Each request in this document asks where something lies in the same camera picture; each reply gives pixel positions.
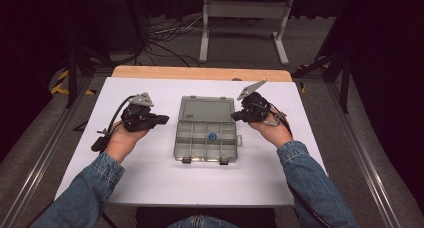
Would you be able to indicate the yellow black floor tape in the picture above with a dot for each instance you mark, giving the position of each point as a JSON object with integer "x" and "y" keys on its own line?
{"x": 60, "y": 84}
{"x": 303, "y": 88}

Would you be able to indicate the person's denim legs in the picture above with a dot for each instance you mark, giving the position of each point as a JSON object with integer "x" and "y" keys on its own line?
{"x": 200, "y": 222}

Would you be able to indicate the wooden table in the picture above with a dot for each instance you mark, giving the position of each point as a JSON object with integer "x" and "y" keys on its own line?
{"x": 200, "y": 73}

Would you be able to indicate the person's right hand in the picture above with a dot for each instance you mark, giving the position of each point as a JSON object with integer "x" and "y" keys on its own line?
{"x": 276, "y": 131}

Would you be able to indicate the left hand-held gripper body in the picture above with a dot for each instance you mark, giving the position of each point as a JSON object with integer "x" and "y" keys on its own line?
{"x": 136, "y": 118}

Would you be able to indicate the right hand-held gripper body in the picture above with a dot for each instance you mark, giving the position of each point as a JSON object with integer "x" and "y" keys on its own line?
{"x": 255, "y": 108}

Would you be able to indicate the grey metal stand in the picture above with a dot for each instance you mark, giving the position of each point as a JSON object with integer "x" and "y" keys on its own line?
{"x": 246, "y": 9}

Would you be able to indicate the white table board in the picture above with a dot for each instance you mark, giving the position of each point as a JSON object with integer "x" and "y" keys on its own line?
{"x": 160, "y": 181}

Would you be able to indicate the clear plastic compartment box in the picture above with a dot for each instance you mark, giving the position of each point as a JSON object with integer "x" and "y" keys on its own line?
{"x": 206, "y": 148}

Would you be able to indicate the dark cloth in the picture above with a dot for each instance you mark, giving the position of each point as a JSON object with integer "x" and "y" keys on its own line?
{"x": 150, "y": 218}

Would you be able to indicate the black tripod stand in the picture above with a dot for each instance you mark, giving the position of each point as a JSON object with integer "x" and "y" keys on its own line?
{"x": 345, "y": 81}

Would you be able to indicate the person's left hand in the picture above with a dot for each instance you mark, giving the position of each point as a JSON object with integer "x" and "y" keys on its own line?
{"x": 123, "y": 143}

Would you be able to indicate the aluminium floor rail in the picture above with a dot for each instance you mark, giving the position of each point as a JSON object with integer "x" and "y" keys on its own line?
{"x": 363, "y": 154}
{"x": 43, "y": 154}

